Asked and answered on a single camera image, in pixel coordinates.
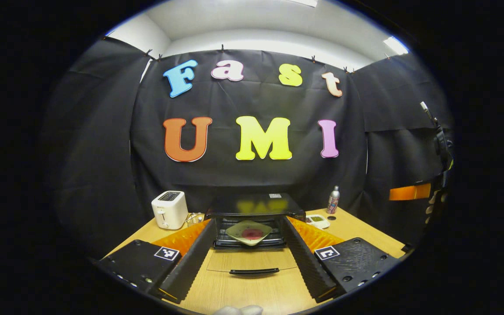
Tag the black electric oven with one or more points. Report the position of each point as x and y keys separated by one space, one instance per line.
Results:
x=256 y=203

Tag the white sectioned condiment dish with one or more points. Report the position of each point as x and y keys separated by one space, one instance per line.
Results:
x=317 y=221

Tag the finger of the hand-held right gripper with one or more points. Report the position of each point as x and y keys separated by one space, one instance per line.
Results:
x=409 y=192

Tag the small ceiling light panel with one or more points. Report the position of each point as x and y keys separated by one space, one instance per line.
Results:
x=395 y=45

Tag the red meat slice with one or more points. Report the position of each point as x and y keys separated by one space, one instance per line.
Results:
x=253 y=233

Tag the silver spray bottle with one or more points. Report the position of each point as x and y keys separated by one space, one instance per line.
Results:
x=333 y=201

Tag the white toaster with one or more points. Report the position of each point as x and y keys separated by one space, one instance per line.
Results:
x=169 y=212

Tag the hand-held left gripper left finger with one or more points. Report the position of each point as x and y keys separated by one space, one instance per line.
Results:
x=190 y=267

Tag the pale green food plate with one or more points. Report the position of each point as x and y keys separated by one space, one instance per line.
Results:
x=234 y=231

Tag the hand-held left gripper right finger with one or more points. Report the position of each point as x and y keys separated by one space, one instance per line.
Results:
x=306 y=264

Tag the long ceiling light panel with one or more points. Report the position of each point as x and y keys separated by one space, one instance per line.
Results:
x=304 y=2

